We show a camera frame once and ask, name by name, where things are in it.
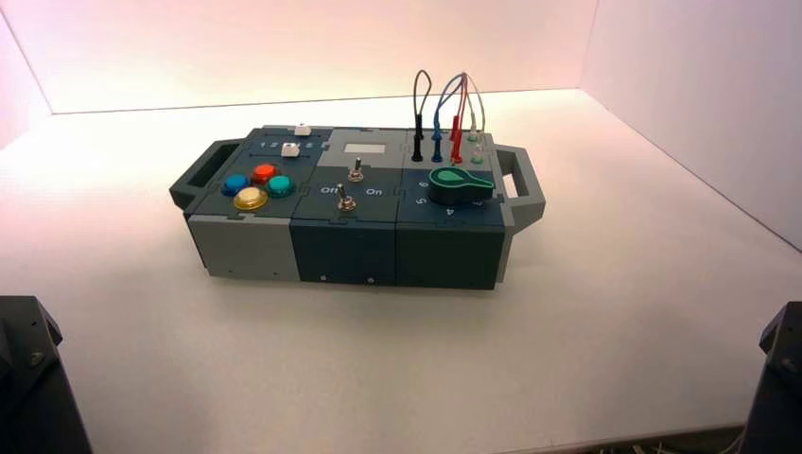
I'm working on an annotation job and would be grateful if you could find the grey and teal control box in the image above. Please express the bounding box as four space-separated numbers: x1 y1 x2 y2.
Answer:
168 125 547 291

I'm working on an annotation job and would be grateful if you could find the green rotary pointer knob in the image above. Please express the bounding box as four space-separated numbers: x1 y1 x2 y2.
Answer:
427 166 497 207

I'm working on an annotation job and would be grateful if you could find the green round push button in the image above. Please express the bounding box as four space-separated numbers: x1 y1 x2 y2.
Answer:
266 174 296 200

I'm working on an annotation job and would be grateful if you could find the yellow round push button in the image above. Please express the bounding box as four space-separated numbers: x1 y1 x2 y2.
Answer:
233 186 270 213

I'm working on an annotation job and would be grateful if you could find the blue round push button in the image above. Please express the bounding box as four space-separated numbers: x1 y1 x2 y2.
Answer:
220 174 251 198

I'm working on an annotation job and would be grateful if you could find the black jumper cable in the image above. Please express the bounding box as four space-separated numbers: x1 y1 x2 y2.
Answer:
410 69 433 163

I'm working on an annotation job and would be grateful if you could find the blue jumper cable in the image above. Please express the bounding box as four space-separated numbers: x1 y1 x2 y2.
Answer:
430 73 465 164

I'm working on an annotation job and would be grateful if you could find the red jumper cable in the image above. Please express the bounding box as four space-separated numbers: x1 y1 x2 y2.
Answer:
448 73 469 165

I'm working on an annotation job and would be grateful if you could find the white jumper cable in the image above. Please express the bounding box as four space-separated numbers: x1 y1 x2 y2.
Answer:
463 75 487 166

